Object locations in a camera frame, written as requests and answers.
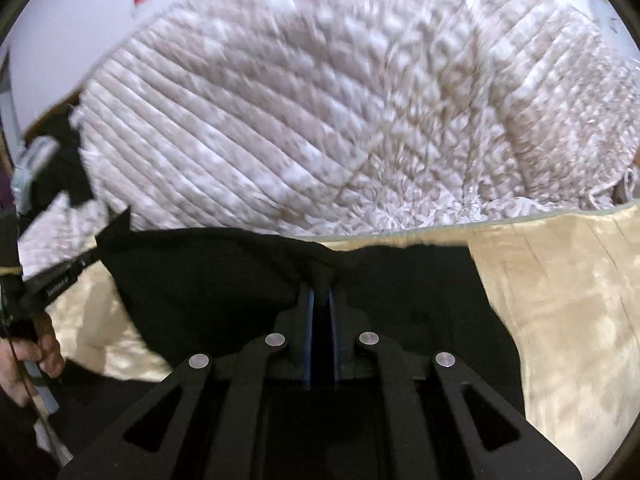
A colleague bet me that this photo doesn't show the beige floral quilted comforter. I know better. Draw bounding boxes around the beige floral quilted comforter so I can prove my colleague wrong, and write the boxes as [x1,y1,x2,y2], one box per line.
[18,0,639,275]

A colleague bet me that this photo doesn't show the black clothes pile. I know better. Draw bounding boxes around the black clothes pile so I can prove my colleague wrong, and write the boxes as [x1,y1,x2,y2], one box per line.
[27,102,94,220]

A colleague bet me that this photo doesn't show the black pants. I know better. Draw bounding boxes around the black pants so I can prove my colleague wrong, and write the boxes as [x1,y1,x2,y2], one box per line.
[60,207,526,461]

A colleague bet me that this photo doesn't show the light blue garment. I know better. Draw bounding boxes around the light blue garment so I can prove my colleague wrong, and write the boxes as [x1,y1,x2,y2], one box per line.
[11,136,60,216]

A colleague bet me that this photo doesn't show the golden satin bed sheet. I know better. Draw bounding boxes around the golden satin bed sheet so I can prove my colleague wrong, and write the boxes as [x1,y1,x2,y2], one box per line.
[46,199,640,480]

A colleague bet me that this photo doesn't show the person's left hand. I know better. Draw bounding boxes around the person's left hand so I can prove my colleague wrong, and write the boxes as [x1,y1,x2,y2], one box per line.
[1,312,65,408]

